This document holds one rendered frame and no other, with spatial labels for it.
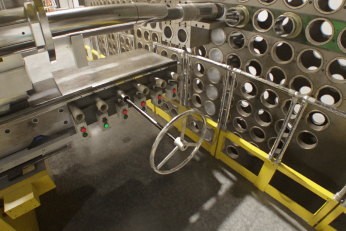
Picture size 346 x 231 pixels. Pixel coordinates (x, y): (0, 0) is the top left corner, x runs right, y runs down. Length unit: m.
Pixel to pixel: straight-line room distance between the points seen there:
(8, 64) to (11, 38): 0.32
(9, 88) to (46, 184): 0.66
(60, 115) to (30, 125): 0.21
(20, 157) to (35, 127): 0.22
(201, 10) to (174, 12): 0.35
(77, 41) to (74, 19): 0.34
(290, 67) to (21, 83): 2.28
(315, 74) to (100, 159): 2.38
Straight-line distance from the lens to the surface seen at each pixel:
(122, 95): 1.35
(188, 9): 1.94
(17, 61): 1.30
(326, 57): 2.07
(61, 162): 2.30
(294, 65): 2.15
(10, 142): 1.51
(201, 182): 1.85
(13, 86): 1.28
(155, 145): 0.81
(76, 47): 1.39
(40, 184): 1.46
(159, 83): 1.49
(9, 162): 1.51
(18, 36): 1.02
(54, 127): 1.49
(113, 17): 1.14
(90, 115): 1.47
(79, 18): 1.08
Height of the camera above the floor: 1.54
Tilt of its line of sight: 32 degrees down
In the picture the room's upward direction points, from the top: straight up
